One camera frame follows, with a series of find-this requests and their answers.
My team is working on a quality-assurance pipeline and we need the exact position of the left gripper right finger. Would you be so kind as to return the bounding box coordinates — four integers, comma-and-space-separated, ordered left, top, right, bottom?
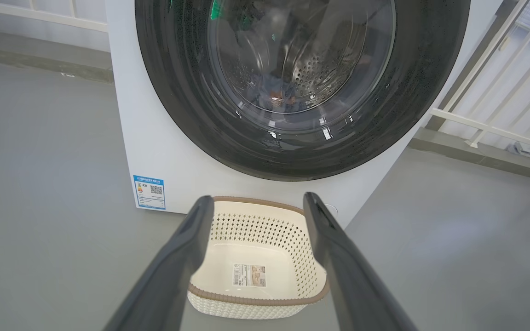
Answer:
303, 192, 417, 331

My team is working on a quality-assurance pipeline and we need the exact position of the blue cartoon print garment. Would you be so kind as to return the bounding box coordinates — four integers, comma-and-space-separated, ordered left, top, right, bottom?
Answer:
265, 74, 305, 111

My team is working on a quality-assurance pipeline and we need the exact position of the white basket with brown rim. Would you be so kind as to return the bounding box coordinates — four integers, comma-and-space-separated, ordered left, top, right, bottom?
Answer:
187, 196, 330, 320

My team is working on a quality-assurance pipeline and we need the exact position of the printed basket label sticker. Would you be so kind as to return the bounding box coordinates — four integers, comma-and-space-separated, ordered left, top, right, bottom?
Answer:
232, 263, 267, 288

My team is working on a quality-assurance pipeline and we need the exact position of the dark round glass washer door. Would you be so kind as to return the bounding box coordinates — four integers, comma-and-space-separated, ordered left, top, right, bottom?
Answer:
135, 0, 471, 182

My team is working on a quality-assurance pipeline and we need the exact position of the steel washer drum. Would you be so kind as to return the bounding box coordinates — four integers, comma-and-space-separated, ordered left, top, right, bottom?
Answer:
219, 0, 371, 115

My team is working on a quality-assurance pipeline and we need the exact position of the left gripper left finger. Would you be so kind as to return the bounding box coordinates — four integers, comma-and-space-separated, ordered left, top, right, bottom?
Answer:
104, 195, 215, 331

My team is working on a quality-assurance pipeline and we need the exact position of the white metal railing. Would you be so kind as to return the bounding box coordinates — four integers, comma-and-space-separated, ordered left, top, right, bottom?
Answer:
428, 0, 530, 154
0, 0, 109, 33

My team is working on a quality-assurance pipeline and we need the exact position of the white front-load washing machine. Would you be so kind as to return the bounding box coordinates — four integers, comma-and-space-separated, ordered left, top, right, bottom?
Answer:
104, 0, 505, 228

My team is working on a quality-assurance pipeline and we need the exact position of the blue energy label sticker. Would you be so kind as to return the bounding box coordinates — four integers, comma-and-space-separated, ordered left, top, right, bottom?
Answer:
132, 175, 166, 211

